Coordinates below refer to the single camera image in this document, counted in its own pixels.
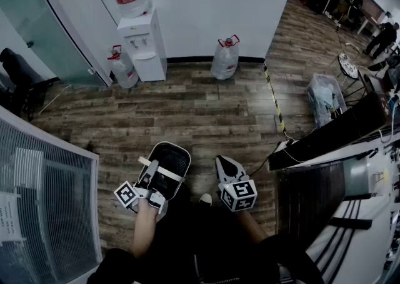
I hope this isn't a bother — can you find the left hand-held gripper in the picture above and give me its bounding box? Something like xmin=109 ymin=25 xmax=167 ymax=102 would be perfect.
xmin=114 ymin=160 xmax=169 ymax=215

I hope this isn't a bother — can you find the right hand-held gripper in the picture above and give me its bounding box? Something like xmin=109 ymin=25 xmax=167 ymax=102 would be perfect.
xmin=214 ymin=155 xmax=259 ymax=213

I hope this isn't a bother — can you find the black bin with white rim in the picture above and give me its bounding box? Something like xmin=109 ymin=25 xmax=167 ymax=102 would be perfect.
xmin=134 ymin=141 xmax=192 ymax=200

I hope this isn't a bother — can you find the person's left forearm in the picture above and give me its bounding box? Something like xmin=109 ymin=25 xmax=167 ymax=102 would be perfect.
xmin=132 ymin=203 xmax=164 ymax=259

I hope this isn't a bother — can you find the person's right forearm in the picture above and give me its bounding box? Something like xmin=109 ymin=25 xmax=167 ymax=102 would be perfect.
xmin=230 ymin=210 xmax=270 ymax=243

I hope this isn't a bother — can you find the white power strip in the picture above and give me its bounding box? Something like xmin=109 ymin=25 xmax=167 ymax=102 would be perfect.
xmin=277 ymin=138 xmax=296 ymax=150

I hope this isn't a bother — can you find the person's black clothing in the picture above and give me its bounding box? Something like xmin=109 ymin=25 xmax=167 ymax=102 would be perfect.
xmin=86 ymin=179 xmax=326 ymax=284

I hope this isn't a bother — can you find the black desk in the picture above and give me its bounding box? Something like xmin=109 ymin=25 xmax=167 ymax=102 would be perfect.
xmin=267 ymin=91 xmax=395 ymax=172

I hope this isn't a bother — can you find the white framed ribbed glass partition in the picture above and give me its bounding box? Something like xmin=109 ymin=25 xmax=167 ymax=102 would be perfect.
xmin=0 ymin=105 xmax=103 ymax=284

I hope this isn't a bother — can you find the clear bag trash bin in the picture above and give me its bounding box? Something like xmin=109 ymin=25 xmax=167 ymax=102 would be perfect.
xmin=306 ymin=73 xmax=348 ymax=129

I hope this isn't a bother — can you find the white water dispenser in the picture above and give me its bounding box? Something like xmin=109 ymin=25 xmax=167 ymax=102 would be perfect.
xmin=116 ymin=7 xmax=168 ymax=83

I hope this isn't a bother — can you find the white workbench with black rails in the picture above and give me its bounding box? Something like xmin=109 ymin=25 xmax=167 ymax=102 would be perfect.
xmin=304 ymin=134 xmax=400 ymax=284

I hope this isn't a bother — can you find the round patterned stool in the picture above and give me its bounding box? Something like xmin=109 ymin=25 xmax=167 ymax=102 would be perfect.
xmin=337 ymin=53 xmax=359 ymax=81

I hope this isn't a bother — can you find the black office chair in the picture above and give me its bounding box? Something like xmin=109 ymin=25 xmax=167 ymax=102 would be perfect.
xmin=0 ymin=48 xmax=61 ymax=122

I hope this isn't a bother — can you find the frosted glass door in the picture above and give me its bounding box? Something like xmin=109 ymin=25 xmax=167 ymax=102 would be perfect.
xmin=0 ymin=0 xmax=111 ymax=88

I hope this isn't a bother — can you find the yellow black striped cable cover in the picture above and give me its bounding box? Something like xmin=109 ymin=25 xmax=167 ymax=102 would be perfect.
xmin=263 ymin=61 xmax=289 ymax=136

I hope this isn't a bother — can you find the clear jug red handle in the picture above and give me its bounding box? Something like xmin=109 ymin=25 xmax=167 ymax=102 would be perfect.
xmin=210 ymin=34 xmax=241 ymax=81
xmin=107 ymin=44 xmax=139 ymax=89

